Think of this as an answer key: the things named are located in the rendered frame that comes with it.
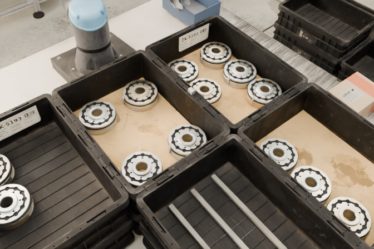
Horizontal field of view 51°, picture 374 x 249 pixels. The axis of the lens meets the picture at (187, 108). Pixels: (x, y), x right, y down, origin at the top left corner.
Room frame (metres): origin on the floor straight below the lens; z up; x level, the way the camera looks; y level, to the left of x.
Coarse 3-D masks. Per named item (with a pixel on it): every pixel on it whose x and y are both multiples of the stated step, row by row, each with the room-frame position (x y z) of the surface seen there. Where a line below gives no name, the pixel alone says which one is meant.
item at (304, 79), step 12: (192, 24) 1.03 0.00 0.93; (228, 24) 1.04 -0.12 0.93; (168, 36) 0.97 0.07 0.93; (264, 48) 0.93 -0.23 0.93; (156, 60) 0.85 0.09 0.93; (276, 60) 0.88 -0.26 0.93; (300, 72) 0.83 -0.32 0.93; (300, 84) 0.78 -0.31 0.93; (264, 108) 0.68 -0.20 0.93; (228, 120) 0.64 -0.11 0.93
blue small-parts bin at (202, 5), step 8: (168, 0) 1.40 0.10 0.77; (192, 0) 1.50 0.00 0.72; (200, 0) 1.47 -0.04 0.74; (208, 0) 1.44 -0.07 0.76; (216, 0) 1.41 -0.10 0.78; (168, 8) 1.40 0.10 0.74; (184, 8) 1.33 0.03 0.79; (192, 8) 1.43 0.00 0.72; (200, 8) 1.43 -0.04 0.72; (208, 8) 1.34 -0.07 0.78; (216, 8) 1.38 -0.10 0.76; (176, 16) 1.36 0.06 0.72; (184, 16) 1.33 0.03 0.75; (192, 16) 1.30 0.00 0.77; (200, 16) 1.31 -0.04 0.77; (208, 16) 1.35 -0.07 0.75
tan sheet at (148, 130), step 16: (112, 96) 0.79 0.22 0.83; (160, 96) 0.80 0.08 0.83; (128, 112) 0.73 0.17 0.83; (144, 112) 0.74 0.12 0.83; (160, 112) 0.74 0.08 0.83; (176, 112) 0.74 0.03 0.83; (128, 128) 0.67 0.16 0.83; (144, 128) 0.68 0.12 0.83; (160, 128) 0.68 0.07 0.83; (112, 144) 0.62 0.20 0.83; (128, 144) 0.62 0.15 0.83; (144, 144) 0.62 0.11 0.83; (160, 144) 0.63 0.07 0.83; (112, 160) 0.57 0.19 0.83; (160, 160) 0.57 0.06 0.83; (176, 160) 0.58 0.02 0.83
